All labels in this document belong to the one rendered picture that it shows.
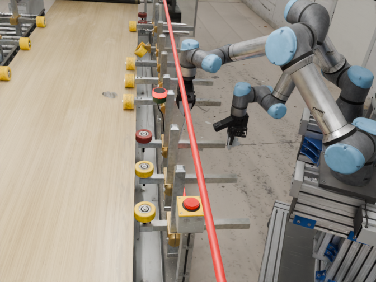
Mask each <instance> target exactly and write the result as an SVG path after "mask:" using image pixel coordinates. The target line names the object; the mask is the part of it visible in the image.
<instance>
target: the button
mask: <svg viewBox="0 0 376 282"><path fill-rule="evenodd" d="M184 206H185V207H186V208H187V209H190V210H194V209H197V208H198V207H199V201H198V200H197V199H196V198H186V199H185V200H184Z"/></svg>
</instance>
